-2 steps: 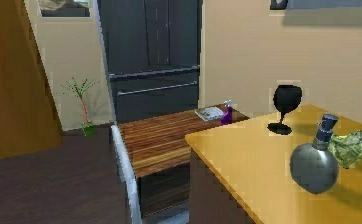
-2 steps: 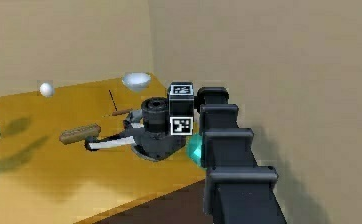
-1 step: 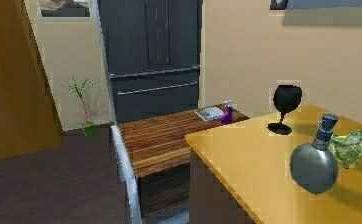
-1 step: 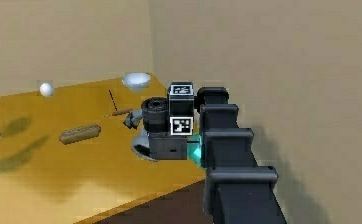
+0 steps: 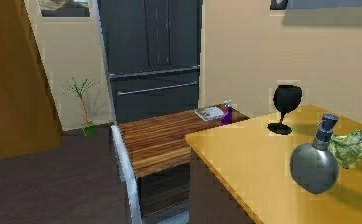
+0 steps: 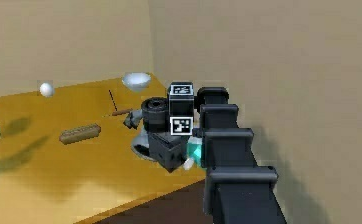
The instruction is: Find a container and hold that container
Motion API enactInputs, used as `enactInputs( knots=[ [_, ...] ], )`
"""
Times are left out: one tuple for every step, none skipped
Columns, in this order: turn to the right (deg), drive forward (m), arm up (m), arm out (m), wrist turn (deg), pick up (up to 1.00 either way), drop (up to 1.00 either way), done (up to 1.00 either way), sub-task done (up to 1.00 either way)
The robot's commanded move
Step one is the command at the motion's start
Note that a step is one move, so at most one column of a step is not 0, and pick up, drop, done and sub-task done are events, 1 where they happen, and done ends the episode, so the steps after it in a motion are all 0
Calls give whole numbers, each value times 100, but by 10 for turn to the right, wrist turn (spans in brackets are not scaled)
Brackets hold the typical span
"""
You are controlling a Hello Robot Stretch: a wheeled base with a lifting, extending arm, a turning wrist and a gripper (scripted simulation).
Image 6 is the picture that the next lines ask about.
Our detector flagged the white ball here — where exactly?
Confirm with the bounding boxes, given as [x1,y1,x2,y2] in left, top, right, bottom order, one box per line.
[38,81,56,99]

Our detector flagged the teal bottle with white cap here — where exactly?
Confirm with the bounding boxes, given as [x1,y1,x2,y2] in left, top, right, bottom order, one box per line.
[183,136,205,171]

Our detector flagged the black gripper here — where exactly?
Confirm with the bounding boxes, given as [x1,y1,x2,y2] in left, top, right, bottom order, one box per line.
[141,96,190,174]

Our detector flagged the brown bread loaf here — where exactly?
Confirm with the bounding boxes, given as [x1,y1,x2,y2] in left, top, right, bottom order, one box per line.
[58,123,102,146]

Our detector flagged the brown handled thin utensil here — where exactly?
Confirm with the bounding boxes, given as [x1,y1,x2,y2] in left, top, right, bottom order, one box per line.
[108,89,134,117]

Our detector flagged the grey round dish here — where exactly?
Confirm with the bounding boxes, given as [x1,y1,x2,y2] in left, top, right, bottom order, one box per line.
[130,129,157,164]

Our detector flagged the yellow wooden table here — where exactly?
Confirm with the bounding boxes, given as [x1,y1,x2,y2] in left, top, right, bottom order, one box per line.
[0,72,211,224]

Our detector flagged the white bowl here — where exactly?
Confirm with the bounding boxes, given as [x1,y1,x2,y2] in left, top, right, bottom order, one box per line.
[121,72,153,93]

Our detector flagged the small grey lumpy object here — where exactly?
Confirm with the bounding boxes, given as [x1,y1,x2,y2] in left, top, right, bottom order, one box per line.
[123,109,144,131]

